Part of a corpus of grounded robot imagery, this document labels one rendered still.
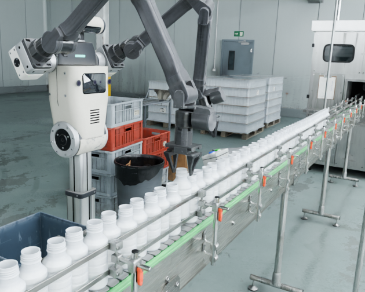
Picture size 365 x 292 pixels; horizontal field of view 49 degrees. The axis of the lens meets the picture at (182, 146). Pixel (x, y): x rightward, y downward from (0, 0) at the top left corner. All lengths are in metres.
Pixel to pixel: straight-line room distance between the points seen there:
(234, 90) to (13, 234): 6.75
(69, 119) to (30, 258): 0.96
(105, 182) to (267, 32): 8.85
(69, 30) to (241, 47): 10.80
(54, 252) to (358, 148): 5.35
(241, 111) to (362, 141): 2.81
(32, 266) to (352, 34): 5.41
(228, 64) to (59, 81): 10.72
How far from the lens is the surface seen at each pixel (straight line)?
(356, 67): 5.87
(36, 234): 1.67
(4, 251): 1.59
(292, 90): 11.73
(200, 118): 1.20
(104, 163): 3.83
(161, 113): 8.91
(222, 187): 1.56
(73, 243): 0.94
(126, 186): 3.48
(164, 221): 1.21
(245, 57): 12.09
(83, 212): 1.88
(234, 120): 8.02
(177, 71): 1.22
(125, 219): 1.05
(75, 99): 1.70
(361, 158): 5.99
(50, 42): 1.52
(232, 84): 7.99
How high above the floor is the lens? 1.55
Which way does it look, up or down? 13 degrees down
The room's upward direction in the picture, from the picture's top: 2 degrees clockwise
